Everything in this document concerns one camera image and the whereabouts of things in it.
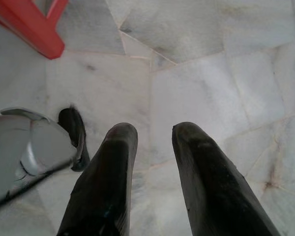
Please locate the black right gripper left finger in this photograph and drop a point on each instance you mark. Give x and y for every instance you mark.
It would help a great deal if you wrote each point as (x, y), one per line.
(105, 184)

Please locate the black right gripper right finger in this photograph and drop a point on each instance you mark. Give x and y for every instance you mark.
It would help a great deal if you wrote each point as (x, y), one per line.
(211, 186)

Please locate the silver robot right leg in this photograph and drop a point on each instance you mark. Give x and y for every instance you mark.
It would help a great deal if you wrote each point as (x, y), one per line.
(9, 142)

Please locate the red plastic stool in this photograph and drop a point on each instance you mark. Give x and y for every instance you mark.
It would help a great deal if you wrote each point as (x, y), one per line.
(32, 29)

